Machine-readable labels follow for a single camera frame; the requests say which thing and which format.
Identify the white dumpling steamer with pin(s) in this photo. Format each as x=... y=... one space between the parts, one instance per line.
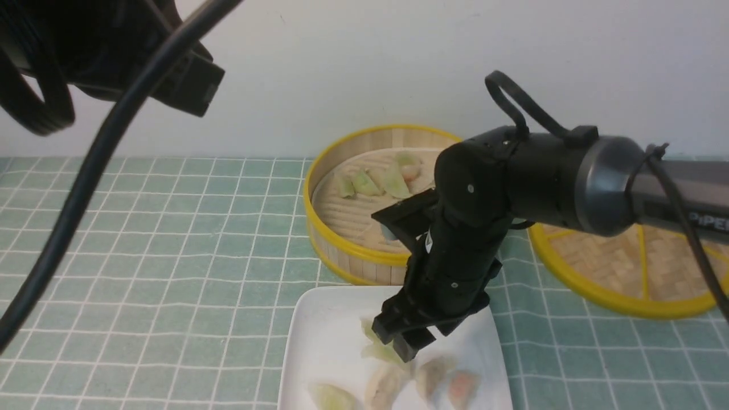
x=431 y=374

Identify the white square plate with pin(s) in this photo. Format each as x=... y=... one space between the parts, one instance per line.
x=326 y=340

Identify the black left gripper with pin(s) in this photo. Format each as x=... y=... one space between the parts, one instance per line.
x=191 y=84

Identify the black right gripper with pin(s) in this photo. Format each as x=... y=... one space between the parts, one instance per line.
x=444 y=284

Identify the pink dumpling in steamer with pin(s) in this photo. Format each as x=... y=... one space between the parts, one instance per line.
x=409 y=165

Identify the green checkered tablecloth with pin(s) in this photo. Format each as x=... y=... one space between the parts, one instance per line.
x=178 y=290

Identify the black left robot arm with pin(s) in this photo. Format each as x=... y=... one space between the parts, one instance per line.
x=98 y=47

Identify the white dumpling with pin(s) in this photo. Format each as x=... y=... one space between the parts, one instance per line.
x=385 y=385

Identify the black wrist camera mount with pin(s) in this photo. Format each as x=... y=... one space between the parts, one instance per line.
x=405 y=221

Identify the green dumpling on plate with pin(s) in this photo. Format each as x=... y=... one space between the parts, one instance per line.
x=369 y=333

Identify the pink dumpling on plate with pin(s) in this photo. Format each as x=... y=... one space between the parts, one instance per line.
x=462 y=388

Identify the green dumpling steamer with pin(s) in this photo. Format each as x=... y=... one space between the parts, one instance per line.
x=385 y=353
x=364 y=184
x=344 y=186
x=394 y=183

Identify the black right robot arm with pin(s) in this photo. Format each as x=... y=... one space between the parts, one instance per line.
x=496 y=182

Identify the pale green dumpling plate edge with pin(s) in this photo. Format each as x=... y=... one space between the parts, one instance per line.
x=328 y=396

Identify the woven bamboo steamer lid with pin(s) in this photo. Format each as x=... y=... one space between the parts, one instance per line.
x=644 y=272

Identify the yellow-rimmed bamboo steamer basket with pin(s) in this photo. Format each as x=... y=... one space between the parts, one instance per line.
x=341 y=230

